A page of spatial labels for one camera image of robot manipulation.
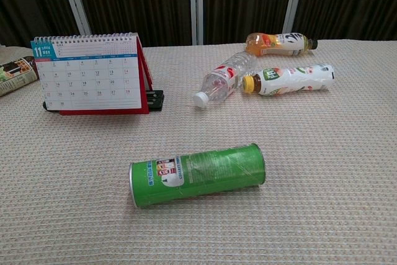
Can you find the brown tea bottle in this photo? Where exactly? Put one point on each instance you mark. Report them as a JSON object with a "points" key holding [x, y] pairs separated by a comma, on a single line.
{"points": [[15, 75]]}

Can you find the clear water bottle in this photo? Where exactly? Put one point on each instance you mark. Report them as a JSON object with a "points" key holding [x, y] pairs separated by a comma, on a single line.
{"points": [[217, 85]]}

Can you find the green chips can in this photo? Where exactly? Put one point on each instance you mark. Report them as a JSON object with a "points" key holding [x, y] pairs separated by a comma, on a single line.
{"points": [[198, 175]]}

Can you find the white bottle yellow cap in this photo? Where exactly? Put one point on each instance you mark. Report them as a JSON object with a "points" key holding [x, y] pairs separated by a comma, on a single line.
{"points": [[294, 80]]}

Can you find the orange juice bottle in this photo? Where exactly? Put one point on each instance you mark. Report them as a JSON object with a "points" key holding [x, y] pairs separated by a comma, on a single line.
{"points": [[273, 44]]}

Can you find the black plastic block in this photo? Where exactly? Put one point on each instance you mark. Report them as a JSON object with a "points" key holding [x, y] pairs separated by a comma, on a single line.
{"points": [[155, 100]]}

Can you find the red desk calendar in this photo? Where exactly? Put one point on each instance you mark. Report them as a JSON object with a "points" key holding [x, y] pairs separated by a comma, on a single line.
{"points": [[93, 75]]}

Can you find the beige woven tablecloth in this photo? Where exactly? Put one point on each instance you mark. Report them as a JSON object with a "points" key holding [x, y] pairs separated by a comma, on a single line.
{"points": [[310, 153]]}

